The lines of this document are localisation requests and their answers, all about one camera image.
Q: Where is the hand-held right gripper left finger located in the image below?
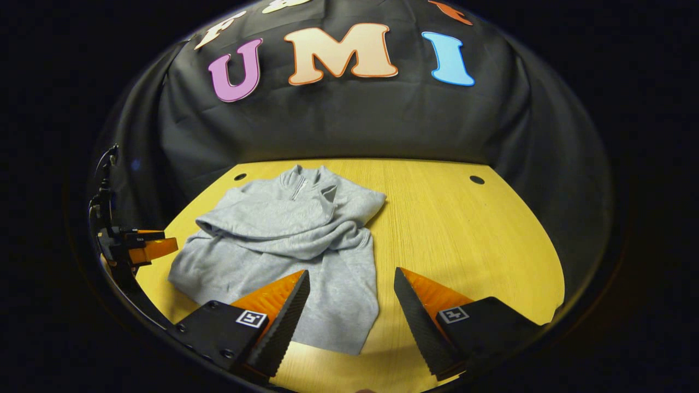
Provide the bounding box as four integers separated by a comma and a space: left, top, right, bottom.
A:
167, 270, 311, 384

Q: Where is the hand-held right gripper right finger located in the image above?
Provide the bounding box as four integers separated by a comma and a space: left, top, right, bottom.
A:
393, 267, 547, 382

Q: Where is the grey zip-neck sweatshirt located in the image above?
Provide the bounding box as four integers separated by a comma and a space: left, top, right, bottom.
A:
168, 165, 387, 355

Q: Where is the black backdrop cloth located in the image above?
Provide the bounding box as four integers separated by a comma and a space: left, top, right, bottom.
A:
90, 0, 612, 306

